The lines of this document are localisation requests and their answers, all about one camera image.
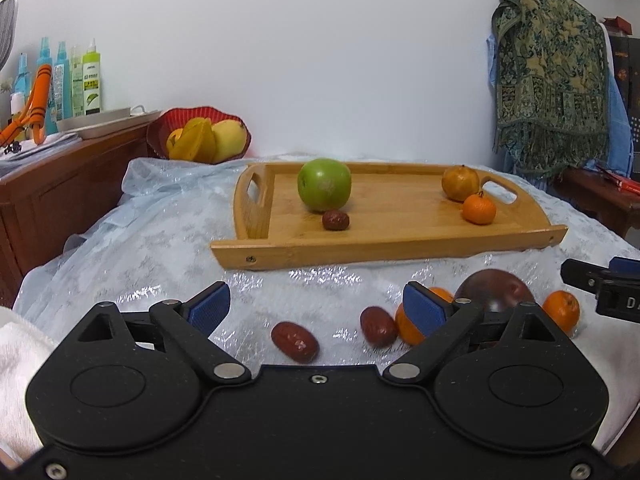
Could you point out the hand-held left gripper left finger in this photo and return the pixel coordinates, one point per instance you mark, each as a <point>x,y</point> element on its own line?
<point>210,305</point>

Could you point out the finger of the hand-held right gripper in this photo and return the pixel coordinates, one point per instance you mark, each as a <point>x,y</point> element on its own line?
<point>625,264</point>
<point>582,275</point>

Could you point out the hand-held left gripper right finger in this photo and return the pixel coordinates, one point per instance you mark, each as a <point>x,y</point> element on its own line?
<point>422,310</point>

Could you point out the small mandarin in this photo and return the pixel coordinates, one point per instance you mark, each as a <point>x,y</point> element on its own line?
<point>406,327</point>
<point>561,310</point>
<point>478,210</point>

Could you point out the red jujube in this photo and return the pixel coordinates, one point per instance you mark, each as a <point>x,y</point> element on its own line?
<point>377,326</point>
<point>335,221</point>
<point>294,342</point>

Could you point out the dark purple round fruit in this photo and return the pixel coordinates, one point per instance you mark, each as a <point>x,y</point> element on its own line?
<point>492,287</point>

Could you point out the wooden tray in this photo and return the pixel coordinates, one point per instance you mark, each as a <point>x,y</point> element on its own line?
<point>400,230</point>

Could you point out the large brownish orange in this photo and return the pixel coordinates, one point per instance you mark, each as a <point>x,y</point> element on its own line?
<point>460,184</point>

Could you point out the green apple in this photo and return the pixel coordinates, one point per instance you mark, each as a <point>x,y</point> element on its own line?
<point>324,185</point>

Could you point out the dark wooden stool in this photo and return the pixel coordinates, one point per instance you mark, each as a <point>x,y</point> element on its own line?
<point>595,192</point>

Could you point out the red packet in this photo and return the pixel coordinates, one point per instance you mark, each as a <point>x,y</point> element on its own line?
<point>622,180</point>

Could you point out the yellow starfruit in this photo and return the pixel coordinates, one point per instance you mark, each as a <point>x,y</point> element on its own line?
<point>192,142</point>

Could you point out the yellow mango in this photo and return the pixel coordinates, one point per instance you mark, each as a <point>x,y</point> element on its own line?
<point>227,140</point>

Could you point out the small yellow orange fruit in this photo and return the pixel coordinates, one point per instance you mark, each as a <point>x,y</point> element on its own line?
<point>175,137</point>

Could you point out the brown wooden cabinet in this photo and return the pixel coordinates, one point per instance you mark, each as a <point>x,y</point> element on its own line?
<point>60,195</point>

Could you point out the red fruit bowl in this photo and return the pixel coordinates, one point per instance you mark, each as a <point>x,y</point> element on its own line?
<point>200,112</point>

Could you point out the black cabinet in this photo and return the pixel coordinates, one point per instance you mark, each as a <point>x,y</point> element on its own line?
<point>627,70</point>

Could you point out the white towel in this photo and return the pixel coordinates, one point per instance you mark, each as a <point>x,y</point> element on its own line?
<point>20,360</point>

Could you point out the green patterned shawl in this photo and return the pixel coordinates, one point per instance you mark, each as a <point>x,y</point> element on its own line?
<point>550,70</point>

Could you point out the white tray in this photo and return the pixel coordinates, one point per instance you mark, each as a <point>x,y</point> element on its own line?
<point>100,122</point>

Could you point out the white papers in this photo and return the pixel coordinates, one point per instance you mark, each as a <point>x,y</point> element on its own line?
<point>45,142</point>

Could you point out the dark red box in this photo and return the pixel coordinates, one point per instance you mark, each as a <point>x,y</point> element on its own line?
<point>617,25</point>

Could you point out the yellow green bottle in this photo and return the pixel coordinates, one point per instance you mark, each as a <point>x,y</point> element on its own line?
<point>76,85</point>

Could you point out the small white bottle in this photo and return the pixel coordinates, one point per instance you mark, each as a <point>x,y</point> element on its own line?
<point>16,110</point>

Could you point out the white fan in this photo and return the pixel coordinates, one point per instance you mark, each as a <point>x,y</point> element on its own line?
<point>6,25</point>

